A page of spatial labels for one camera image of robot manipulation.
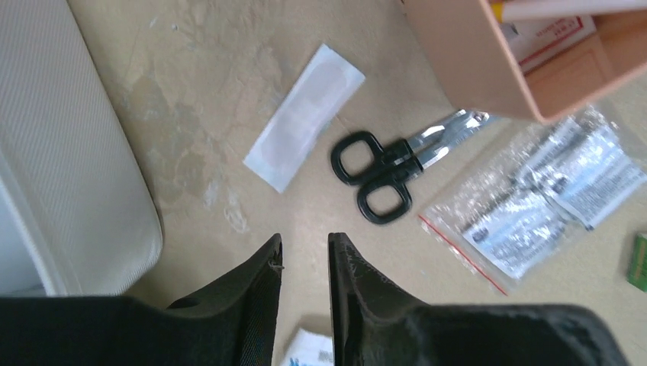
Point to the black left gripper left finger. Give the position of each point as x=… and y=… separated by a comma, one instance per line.
x=231, y=321

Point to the yellow white marker pen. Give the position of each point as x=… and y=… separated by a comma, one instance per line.
x=511, y=11

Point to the small green box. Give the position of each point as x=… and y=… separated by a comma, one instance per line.
x=636, y=271

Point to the red white card box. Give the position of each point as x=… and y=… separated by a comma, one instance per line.
x=534, y=42

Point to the white blue mask packet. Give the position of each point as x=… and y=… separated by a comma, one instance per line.
x=309, y=349

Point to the grey open medicine case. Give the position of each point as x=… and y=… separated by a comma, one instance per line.
x=76, y=215

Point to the peach plastic desk organizer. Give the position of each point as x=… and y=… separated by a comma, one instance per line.
x=536, y=69

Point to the white plaster packet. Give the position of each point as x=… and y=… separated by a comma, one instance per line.
x=323, y=88

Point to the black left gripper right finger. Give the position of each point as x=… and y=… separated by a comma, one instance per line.
x=376, y=322

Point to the black handled scissors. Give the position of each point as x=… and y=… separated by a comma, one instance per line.
x=404, y=160

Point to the clear bag of sachets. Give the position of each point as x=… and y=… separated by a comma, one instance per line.
x=537, y=192

